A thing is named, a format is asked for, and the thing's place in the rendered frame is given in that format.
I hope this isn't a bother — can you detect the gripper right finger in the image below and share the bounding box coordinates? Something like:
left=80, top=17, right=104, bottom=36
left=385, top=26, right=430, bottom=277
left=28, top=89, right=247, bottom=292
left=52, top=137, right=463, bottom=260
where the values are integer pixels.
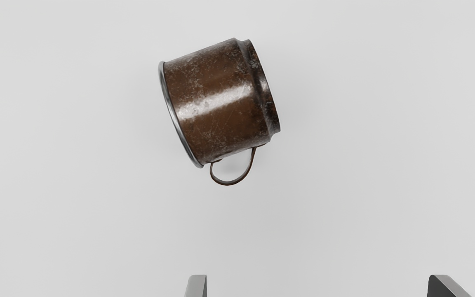
left=427, top=275, right=472, bottom=297

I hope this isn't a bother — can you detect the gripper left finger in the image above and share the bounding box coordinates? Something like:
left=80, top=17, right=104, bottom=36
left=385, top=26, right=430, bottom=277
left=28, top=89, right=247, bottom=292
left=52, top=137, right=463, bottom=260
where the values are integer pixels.
left=184, top=275, right=207, bottom=297

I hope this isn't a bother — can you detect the brown rusty metal mug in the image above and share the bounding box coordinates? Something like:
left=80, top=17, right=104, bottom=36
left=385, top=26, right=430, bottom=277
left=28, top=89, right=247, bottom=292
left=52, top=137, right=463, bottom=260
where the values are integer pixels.
left=158, top=38, right=281, bottom=186

